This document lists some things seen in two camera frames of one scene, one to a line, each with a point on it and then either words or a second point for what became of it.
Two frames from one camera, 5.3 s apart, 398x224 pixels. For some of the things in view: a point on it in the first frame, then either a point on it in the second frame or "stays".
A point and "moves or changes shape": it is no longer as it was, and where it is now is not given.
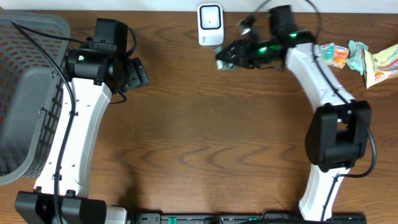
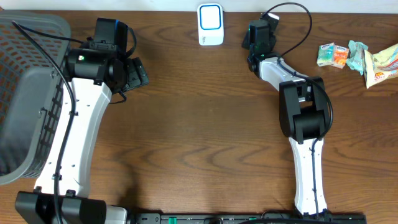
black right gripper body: [251, 51] -> [271, 38]
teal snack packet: [356, 55] stays
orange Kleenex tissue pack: [341, 53] stays
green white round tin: [221, 64] moves or changes shape
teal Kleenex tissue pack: [328, 53] stays
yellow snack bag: [381, 65] stays
